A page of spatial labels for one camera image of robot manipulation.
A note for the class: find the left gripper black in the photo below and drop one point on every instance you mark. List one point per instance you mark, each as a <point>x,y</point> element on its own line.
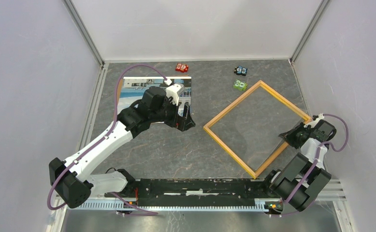
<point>182,123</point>

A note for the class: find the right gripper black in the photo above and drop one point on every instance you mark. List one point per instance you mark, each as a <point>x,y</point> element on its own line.
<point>288,136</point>

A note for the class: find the building photo print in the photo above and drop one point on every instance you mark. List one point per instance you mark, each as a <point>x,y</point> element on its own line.
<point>133,88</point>

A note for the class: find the wooden picture frame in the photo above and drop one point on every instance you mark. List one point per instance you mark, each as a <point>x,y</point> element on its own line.
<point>254,174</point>

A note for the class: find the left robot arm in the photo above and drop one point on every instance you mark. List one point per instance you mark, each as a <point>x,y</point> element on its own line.
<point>95,153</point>

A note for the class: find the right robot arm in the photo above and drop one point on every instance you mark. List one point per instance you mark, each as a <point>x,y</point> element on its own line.
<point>304,177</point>

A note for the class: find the red toy block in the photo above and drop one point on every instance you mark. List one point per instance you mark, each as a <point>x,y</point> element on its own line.
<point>181,67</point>

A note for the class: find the green toy block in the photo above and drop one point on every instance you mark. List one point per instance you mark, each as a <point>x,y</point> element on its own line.
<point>240,85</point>

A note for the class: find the brown cardboard backing board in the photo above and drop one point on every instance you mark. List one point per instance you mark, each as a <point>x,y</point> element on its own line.
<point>118,92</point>

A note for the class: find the black blue toy block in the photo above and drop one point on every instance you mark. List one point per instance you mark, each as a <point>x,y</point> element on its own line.
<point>240,70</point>

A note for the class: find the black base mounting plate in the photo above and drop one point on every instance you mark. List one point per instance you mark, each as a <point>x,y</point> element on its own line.
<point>197,192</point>

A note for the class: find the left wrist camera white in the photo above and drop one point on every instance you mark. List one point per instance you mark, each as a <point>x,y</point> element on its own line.
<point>173,91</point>

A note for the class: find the aluminium rail base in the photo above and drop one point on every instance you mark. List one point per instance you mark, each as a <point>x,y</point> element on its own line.
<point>113,201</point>

